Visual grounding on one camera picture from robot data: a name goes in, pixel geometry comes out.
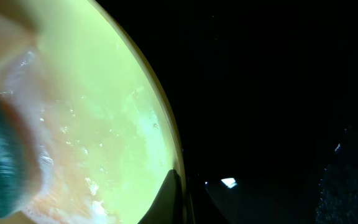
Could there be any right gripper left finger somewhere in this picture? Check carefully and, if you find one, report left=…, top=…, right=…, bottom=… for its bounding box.
left=139, top=169, right=183, bottom=224

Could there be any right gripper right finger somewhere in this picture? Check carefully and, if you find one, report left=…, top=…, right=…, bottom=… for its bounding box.
left=188, top=178, right=315, bottom=224

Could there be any yellow plate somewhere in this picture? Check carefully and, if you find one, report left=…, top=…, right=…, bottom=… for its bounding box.
left=0, top=0, right=185, bottom=223

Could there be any green yellow sponge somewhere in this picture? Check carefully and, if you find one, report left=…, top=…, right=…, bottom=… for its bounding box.
left=0, top=92, right=43, bottom=218

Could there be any round black tray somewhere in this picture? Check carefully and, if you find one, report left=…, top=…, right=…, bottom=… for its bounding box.
left=101, top=1, right=358, bottom=223

